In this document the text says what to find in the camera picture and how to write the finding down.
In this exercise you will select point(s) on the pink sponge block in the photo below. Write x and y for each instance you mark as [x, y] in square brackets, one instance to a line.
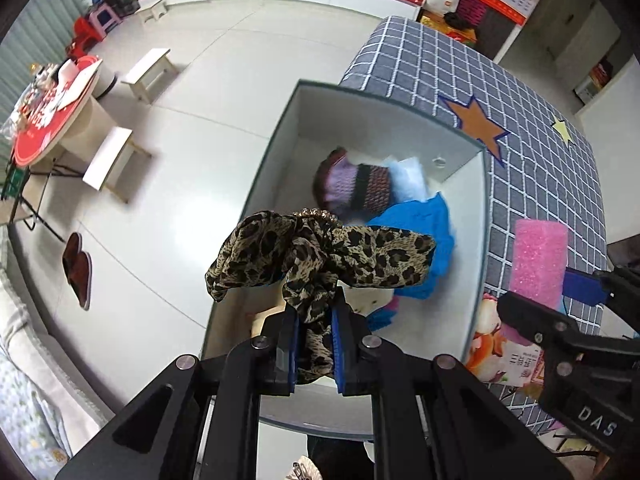
[537, 260]

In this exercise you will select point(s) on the small white wooden stool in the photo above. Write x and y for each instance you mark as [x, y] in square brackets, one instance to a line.
[154, 9]

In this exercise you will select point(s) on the white sofa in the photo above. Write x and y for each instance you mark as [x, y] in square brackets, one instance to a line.
[45, 340]

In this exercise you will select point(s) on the leopard print scrunchie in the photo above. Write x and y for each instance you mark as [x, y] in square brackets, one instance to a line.
[300, 255]

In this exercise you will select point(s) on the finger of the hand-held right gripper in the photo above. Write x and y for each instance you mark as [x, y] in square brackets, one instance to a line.
[590, 385]
[582, 287]

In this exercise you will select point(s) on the purple plastic stool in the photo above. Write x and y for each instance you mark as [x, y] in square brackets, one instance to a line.
[102, 20]

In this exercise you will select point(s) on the light blue face mask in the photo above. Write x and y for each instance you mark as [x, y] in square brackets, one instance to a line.
[410, 177]

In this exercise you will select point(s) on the grey checked star tablecloth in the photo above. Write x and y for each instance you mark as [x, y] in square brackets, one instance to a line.
[525, 125]

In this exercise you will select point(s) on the fruit printed table cover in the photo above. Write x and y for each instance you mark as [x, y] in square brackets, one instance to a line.
[492, 345]

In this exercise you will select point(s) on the yellow red gift box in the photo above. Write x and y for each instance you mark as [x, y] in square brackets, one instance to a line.
[450, 29]

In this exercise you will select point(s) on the red plastic stool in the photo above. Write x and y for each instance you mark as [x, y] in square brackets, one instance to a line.
[82, 35]

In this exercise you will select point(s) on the blue cloth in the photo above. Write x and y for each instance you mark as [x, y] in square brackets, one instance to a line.
[420, 240]

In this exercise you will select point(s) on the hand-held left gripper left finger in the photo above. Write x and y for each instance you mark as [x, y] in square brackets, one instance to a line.
[295, 360]

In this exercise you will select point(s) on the black folding table frame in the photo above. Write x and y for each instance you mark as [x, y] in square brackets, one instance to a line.
[35, 205]

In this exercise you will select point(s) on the round red table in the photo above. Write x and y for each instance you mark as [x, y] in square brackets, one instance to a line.
[45, 135]

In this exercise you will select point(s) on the purple knit hat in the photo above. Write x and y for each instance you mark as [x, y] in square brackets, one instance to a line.
[350, 185]

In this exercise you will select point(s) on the white cardboard box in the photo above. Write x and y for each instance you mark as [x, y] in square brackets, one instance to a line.
[350, 125]

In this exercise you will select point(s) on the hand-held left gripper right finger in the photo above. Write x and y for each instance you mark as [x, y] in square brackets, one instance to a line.
[339, 360]

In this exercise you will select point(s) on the grey green curtain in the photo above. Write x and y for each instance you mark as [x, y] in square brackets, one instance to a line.
[35, 45]

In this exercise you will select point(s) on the light blue dotted quilt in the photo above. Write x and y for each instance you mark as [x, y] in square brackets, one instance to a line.
[25, 410]

